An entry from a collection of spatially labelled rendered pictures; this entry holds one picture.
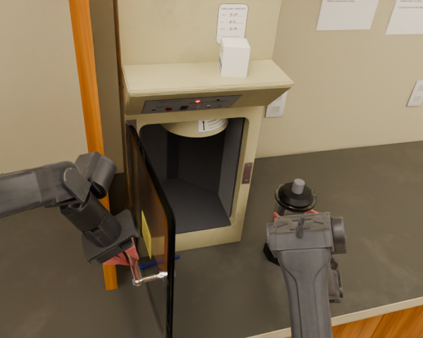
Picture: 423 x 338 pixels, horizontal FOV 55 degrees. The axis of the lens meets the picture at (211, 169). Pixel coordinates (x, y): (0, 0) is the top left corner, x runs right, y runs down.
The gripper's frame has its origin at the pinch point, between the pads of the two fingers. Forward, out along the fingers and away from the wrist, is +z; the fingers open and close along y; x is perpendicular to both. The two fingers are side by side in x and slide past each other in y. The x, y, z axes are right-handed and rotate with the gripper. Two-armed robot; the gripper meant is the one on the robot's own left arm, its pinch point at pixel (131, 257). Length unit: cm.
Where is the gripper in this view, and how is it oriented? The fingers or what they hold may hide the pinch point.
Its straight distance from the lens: 83.5
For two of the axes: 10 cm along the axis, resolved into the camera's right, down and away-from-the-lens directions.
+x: 3.6, 6.0, -7.2
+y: -8.7, 4.9, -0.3
